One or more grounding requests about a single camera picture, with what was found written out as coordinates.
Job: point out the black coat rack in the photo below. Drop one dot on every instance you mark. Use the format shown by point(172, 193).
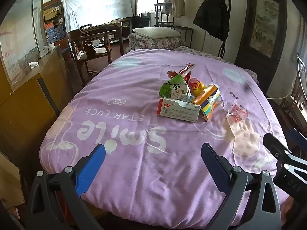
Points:
point(223, 49)

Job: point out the white medicine box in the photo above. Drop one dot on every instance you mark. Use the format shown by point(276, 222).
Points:
point(178, 110)

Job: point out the yellow net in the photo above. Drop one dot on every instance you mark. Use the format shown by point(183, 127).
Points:
point(200, 89)

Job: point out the white dust sheet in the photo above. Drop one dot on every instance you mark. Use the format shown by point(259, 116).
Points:
point(96, 7)

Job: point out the black metal bed frame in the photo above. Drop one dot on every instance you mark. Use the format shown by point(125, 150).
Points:
point(187, 28)

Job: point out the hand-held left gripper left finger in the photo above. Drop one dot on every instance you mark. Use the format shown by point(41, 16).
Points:
point(90, 170)

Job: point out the dark wooden table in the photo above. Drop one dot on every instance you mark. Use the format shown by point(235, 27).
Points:
point(105, 27)

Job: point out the wooden cabinet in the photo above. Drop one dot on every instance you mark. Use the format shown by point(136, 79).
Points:
point(28, 100)

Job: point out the cream pillow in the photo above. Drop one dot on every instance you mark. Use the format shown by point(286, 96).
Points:
point(156, 32)

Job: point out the folded floral quilt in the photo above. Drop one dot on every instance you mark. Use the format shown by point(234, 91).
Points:
point(153, 44)

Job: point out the black jacket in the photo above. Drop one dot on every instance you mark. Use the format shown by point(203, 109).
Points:
point(212, 16)

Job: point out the floral bedsheet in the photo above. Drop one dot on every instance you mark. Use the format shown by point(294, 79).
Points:
point(211, 55)

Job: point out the shelf of boxes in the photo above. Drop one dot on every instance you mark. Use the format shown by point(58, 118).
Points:
point(54, 31)

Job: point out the dark wooden chair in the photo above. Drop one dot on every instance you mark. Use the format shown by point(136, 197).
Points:
point(96, 52)

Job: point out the green snack bag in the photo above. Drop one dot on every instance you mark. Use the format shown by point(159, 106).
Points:
point(174, 87)

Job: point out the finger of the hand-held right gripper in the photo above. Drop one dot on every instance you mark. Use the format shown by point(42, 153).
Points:
point(275, 148)

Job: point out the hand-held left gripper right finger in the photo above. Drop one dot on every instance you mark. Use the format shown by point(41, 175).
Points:
point(215, 170)

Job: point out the framed landscape painting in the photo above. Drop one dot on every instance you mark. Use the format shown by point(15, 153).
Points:
point(263, 24)

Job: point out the white crumpled cloth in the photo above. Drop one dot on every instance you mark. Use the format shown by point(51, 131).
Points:
point(33, 64)

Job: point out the clear red-printed wrapper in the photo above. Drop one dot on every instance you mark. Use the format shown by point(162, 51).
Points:
point(237, 112)

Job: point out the colourful tissue box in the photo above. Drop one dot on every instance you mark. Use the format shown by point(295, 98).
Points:
point(207, 100)

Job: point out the red snack bag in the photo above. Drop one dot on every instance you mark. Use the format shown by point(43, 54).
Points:
point(186, 70)

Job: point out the red plastic wrapper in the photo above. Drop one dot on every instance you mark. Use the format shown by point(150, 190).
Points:
point(193, 82)

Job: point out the wall poster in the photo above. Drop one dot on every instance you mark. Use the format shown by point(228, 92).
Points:
point(9, 60)

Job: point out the purple printed blanket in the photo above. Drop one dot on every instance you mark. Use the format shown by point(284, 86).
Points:
point(132, 88)

